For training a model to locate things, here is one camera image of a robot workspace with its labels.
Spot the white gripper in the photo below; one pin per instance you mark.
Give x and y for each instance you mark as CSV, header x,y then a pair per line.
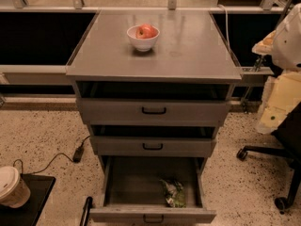
x,y
288,44

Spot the green jalapeno chip bag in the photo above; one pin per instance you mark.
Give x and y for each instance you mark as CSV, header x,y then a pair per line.
x,y
174,193

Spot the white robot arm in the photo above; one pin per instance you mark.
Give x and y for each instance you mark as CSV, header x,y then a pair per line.
x,y
286,53

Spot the grey middle drawer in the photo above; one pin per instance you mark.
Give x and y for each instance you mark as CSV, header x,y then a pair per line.
x,y
133,140

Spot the grey drawer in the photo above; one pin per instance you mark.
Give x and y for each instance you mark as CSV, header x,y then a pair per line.
x,y
150,103
133,140
133,191

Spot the grey drawer cabinet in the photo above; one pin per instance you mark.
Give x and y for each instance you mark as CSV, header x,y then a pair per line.
x,y
189,50

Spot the grey top drawer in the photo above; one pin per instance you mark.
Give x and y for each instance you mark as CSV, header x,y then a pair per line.
x,y
150,103

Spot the grey bottom drawer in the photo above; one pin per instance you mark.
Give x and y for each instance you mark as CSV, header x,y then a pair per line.
x,y
133,191

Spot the black office chair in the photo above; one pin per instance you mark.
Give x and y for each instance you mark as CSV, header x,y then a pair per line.
x,y
289,136

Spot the red apple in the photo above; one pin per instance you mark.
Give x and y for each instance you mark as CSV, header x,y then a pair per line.
x,y
145,31

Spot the white ceramic bowl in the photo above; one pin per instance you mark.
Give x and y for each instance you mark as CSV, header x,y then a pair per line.
x,y
142,45

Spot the black side table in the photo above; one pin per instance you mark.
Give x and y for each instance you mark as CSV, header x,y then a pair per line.
x,y
29,214

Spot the white lidded paper cup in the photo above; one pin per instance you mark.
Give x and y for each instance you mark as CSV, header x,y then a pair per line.
x,y
14,192

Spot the black power adapter with cable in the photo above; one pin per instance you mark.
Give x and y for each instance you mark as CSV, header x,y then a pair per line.
x,y
76,158

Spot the black handle bar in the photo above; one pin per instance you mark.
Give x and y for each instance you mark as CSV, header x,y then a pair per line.
x,y
86,209

